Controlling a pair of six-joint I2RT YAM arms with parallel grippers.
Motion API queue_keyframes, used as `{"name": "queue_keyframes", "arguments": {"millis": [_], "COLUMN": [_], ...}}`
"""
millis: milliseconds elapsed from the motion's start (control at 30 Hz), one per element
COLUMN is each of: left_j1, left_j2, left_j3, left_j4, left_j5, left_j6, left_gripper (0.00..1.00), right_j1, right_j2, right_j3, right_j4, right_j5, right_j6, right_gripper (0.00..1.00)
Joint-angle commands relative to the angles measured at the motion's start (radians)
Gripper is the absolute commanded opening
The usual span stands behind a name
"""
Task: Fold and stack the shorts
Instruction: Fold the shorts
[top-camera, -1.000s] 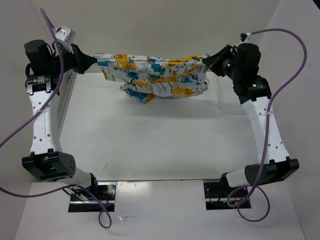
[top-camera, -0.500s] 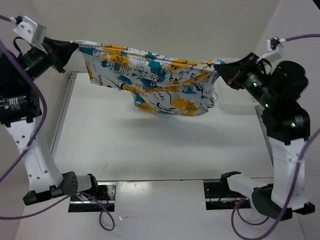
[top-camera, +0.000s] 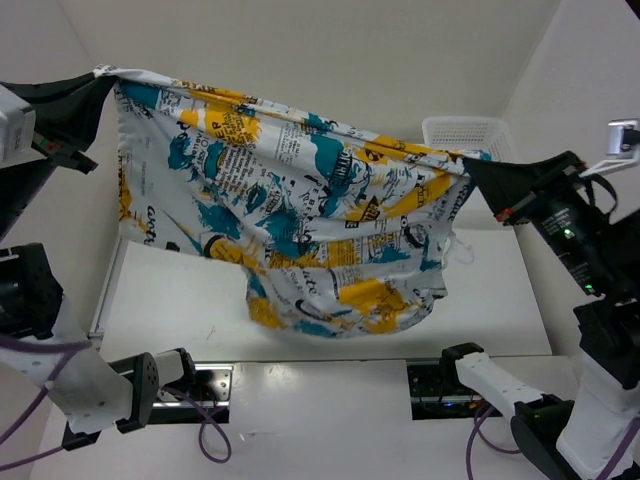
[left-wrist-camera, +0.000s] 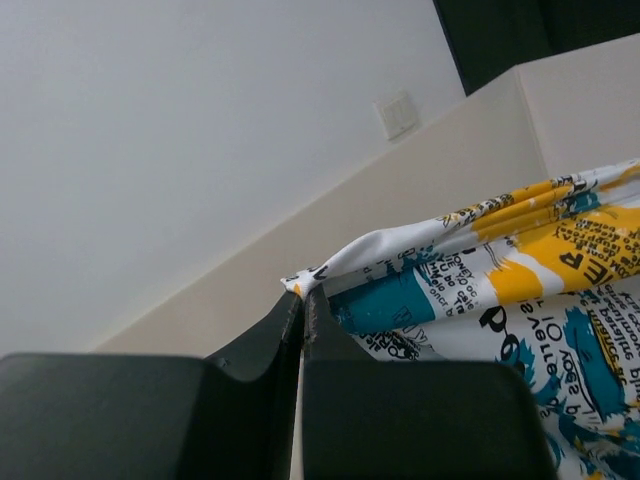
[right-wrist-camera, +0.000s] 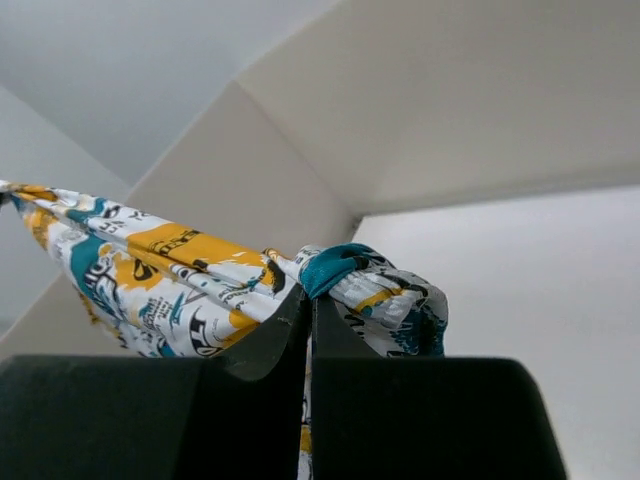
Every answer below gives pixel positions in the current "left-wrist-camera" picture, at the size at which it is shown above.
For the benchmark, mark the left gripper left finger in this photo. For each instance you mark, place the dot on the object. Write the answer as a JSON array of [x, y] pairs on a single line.
[[113, 416]]

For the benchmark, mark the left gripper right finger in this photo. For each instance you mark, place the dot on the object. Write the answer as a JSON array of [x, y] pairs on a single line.
[[368, 419]]

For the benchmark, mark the patterned white blue yellow shorts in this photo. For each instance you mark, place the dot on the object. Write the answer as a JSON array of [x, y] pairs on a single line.
[[544, 279]]

